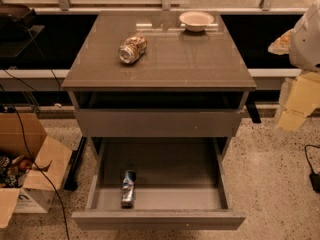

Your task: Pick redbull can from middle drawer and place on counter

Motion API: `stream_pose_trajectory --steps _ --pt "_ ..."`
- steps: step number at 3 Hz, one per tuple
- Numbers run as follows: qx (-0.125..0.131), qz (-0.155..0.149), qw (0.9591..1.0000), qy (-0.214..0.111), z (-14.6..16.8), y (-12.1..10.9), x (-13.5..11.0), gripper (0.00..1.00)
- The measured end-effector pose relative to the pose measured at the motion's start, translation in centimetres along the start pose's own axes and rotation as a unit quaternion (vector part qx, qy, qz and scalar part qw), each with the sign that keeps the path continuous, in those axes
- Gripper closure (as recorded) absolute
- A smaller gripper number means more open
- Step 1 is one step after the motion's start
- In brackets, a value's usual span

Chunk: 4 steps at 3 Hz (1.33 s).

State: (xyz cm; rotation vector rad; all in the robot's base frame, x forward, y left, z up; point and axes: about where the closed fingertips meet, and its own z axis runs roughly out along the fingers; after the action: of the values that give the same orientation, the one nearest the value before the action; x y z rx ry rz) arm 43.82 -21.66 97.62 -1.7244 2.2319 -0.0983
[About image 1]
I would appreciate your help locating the white paper bowl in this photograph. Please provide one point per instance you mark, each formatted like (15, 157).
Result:
(196, 21)

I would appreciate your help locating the open grey middle drawer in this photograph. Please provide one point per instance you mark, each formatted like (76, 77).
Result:
(180, 185)

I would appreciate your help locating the black device on shelf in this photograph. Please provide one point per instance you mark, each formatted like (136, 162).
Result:
(15, 19)

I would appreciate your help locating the open cardboard box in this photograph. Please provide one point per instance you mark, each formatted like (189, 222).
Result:
(32, 165)

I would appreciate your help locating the crumpled snack can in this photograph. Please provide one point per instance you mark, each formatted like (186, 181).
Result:
(132, 48)

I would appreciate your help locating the black power adapter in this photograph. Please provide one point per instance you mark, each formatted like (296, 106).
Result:
(315, 182)

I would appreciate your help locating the grey drawer cabinet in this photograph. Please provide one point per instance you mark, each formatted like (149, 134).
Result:
(179, 71)

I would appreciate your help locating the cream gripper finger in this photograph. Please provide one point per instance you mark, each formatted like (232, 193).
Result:
(298, 99)

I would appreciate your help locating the red apple in box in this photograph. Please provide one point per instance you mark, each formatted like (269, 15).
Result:
(25, 164)

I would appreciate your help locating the closed grey top drawer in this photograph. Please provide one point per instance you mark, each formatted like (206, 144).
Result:
(116, 123)

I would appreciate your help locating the blue silver redbull can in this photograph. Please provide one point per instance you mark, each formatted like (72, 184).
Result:
(128, 185)

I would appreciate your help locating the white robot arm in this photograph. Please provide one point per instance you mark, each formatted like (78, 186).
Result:
(302, 44)

